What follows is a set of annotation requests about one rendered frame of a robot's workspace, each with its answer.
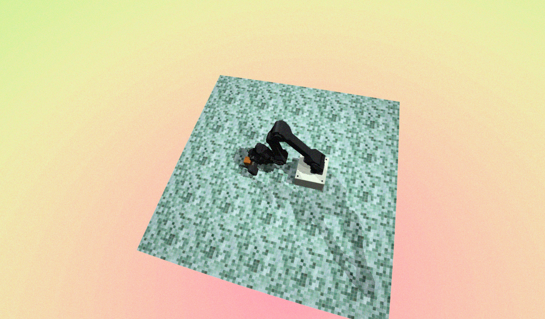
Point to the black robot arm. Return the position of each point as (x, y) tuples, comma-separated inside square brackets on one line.
[(281, 132)]

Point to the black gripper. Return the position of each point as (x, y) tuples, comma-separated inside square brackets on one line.
[(252, 169)]

